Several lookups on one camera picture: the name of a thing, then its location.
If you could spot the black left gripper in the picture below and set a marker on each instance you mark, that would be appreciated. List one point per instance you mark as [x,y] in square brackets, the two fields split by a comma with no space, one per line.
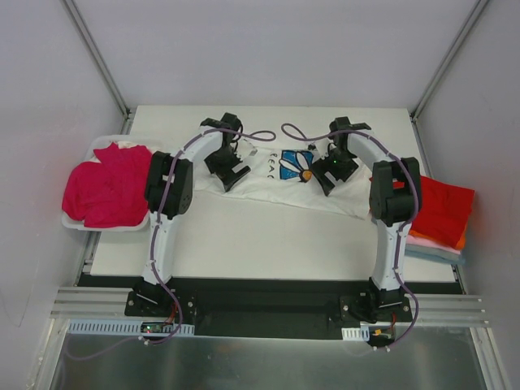
[227,170]

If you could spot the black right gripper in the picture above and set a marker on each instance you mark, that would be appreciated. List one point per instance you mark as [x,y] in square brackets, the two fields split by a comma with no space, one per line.
[330,174]

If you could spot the white t-shirt with flower print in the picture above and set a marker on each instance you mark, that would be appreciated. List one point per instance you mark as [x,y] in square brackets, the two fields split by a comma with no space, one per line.
[283,176]

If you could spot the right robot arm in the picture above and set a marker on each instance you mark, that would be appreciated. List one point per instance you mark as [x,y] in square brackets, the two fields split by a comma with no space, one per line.
[394,198]

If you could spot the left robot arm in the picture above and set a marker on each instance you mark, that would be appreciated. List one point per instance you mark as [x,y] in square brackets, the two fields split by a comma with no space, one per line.
[169,193]

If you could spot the pink folded t-shirt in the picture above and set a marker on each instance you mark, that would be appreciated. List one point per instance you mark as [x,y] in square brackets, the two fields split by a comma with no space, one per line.
[424,242]

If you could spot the blue-grey folded t-shirt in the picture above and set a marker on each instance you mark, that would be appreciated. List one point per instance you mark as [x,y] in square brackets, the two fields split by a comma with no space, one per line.
[435,255]

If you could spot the magenta t-shirt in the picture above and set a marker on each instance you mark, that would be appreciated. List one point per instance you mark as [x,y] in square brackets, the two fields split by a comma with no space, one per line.
[105,187]

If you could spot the red folded t-shirt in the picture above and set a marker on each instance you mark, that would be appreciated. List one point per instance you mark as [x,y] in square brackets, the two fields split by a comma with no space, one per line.
[444,212]

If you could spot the orange folded t-shirt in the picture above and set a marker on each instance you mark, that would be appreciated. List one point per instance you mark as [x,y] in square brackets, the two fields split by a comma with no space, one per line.
[461,242]

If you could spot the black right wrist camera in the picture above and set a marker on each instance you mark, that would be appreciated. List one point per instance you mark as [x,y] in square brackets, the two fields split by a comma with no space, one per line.
[340,123]

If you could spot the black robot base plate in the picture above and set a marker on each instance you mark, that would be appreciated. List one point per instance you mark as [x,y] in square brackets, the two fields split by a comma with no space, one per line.
[284,326]

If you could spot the left rear frame post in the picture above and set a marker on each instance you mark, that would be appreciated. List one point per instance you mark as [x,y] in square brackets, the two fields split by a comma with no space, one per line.
[79,24]

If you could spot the white slotted cable duct right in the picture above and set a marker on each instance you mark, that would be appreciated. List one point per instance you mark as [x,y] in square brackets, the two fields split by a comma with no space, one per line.
[356,333]

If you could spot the white slotted cable duct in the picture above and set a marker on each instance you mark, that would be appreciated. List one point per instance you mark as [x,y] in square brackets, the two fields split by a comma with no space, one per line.
[356,333]
[103,327]

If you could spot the grey aluminium frame post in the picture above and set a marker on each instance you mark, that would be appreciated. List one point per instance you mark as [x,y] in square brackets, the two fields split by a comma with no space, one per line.
[460,39]

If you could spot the white slotted cable duct left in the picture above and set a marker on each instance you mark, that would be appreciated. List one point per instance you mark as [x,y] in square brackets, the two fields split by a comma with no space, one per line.
[103,327]

